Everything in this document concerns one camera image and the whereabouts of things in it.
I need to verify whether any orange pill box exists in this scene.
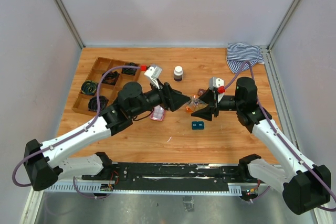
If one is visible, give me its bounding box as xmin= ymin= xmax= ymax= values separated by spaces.
xmin=185 ymin=106 xmax=195 ymax=113

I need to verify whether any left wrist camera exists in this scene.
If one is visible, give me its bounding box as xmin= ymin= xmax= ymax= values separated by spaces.
xmin=144 ymin=65 xmax=162 ymax=89

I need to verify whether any clear glass pill bottle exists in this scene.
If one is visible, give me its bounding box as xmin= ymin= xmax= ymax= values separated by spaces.
xmin=186 ymin=95 xmax=208 ymax=111

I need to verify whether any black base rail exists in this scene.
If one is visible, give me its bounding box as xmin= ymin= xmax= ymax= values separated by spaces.
xmin=81 ymin=162 xmax=258 ymax=192

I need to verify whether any yellow black coiled cable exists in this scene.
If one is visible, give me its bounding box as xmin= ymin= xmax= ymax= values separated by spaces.
xmin=80 ymin=80 xmax=100 ymax=96

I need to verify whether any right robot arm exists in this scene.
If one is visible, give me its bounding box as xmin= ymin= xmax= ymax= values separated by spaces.
xmin=192 ymin=77 xmax=335 ymax=215

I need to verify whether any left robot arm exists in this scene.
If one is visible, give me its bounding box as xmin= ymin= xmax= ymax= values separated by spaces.
xmin=24 ymin=82 xmax=190 ymax=191

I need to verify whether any black coiled cable top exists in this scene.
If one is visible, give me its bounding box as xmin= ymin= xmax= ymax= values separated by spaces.
xmin=121 ymin=62 xmax=139 ymax=76

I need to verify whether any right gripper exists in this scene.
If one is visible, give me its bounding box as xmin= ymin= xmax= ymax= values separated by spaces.
xmin=191 ymin=88 xmax=243 ymax=121

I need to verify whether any teal pill box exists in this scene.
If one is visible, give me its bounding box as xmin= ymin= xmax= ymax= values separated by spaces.
xmin=191 ymin=121 xmax=205 ymax=130

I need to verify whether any pink pill organizer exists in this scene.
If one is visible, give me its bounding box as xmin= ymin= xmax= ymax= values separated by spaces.
xmin=150 ymin=105 xmax=166 ymax=121

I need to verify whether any striped blue cloth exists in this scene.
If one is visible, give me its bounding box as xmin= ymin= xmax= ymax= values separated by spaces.
xmin=226 ymin=42 xmax=265 ymax=73

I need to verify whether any white cap pill bottle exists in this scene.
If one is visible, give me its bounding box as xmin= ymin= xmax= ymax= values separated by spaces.
xmin=173 ymin=66 xmax=183 ymax=82

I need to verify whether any wooden compartment tray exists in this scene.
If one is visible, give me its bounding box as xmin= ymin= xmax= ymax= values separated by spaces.
xmin=72 ymin=57 xmax=141 ymax=116

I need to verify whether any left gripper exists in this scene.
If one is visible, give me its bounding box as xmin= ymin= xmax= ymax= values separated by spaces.
xmin=130 ymin=78 xmax=191 ymax=118

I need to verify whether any black coiled cable middle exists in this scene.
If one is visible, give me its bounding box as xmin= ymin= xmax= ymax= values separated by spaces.
xmin=101 ymin=70 xmax=120 ymax=86

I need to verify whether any brown pill box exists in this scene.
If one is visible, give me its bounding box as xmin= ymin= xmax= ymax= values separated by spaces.
xmin=197 ymin=89 xmax=206 ymax=96

